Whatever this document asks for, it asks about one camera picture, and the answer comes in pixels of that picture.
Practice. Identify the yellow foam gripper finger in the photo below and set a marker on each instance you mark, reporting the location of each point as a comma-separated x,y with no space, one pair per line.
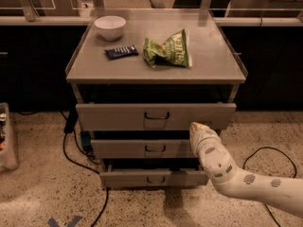
195,127

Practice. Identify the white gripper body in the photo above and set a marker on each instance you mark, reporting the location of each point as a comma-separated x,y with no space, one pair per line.
205,141

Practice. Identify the grey top drawer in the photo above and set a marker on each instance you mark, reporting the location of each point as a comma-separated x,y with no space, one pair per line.
153,117

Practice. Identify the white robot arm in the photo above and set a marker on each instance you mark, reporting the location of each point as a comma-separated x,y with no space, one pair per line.
232,181

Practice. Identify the grey bottom drawer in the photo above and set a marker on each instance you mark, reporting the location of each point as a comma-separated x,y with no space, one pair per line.
153,178

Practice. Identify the grey metal cabinet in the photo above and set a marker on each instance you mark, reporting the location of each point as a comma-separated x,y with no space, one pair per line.
213,61

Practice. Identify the green chip bag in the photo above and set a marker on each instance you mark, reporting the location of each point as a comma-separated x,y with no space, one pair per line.
173,50

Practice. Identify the dark blue snack bar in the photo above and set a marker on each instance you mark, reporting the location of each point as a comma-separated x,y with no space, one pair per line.
121,52

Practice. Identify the black power adapter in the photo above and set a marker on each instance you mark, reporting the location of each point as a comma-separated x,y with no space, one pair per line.
71,121

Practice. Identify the white ceramic bowl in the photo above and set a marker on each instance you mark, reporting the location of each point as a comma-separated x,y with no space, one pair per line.
111,28

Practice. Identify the clear plastic bin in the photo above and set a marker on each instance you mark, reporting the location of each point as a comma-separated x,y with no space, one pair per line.
9,142

